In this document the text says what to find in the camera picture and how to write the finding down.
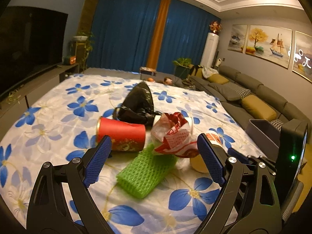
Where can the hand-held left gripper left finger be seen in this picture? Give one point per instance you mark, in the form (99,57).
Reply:
(98,160)

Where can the red cylindrical canister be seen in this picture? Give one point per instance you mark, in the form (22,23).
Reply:
(119,132)

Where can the black television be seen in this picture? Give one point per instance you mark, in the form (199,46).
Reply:
(29,48)

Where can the black plastic bag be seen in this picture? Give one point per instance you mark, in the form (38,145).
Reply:
(140,102)

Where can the round brown figurine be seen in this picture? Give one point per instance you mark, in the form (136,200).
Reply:
(167,80)

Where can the printed cardboard box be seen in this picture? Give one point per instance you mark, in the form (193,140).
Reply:
(148,71)

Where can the yellow black bag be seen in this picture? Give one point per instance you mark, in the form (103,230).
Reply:
(196,71)

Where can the grey yellow sectional sofa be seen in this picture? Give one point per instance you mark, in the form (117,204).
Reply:
(248,78)

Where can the green foam net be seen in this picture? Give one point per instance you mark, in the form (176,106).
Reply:
(141,178)

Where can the brown wooden panel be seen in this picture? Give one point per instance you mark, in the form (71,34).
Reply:
(89,7)

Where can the orange curtain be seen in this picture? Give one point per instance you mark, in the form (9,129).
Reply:
(158,34)

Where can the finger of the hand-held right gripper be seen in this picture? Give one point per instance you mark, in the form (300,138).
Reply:
(240,155)

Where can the white handheld device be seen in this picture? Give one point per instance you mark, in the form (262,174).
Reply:
(218,63)

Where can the dark tea set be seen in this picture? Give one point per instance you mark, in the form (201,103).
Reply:
(188,82)

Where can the white standing air conditioner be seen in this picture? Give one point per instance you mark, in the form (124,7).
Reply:
(209,48)

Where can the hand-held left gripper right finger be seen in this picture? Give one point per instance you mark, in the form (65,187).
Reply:
(210,160)

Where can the leafy plant dark pot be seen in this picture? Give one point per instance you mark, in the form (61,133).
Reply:
(182,65)

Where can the white crumpled clothes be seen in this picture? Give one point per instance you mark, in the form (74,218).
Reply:
(209,72)

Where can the wide sailboat framed painting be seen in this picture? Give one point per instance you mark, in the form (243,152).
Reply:
(268,43)

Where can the red gold flower decoration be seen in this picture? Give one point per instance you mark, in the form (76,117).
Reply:
(215,26)

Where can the dark television stand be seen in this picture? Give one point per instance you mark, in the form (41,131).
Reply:
(43,78)

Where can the black white patterned cushion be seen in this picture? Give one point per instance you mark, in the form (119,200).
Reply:
(243,92)
(277,123)

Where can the metal plant stand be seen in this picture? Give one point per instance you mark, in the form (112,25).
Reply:
(79,53)

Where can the blue floral bed sheet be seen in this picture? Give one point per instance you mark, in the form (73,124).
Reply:
(61,126)

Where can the orange print paper cup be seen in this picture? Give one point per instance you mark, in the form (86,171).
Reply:
(198,164)

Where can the small yellow cushion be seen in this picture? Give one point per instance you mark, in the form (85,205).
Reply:
(218,78)

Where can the trailing vine potted plant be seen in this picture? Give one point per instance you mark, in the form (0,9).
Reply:
(82,39)

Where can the small grey framed painting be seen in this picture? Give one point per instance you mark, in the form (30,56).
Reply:
(237,39)

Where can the small grey cushion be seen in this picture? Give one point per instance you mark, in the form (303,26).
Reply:
(225,92)

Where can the large yellow cushion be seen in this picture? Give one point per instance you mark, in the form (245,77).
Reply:
(258,107)

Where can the red white plastic bag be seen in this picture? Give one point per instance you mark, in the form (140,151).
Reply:
(175,139)

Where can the grey plastic bin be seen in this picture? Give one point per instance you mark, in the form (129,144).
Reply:
(260,131)

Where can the blue curtain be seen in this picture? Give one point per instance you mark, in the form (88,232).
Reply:
(124,29)
(187,34)

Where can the tall grey framed painting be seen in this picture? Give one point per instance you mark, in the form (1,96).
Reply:
(303,56)

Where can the white paper cup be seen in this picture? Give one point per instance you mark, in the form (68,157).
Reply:
(157,120)

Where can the small orange gadget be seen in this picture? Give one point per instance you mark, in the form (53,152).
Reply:
(70,59)

